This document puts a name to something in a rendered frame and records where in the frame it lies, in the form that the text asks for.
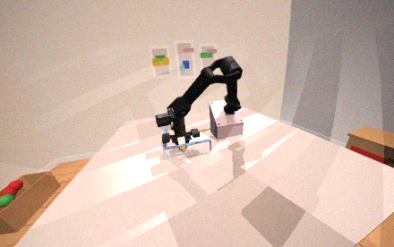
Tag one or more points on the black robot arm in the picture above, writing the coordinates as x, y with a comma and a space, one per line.
232, 72

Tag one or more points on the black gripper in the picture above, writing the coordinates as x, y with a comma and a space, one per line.
180, 131

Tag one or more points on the light blue clear wall corner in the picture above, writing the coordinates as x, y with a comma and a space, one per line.
181, 145

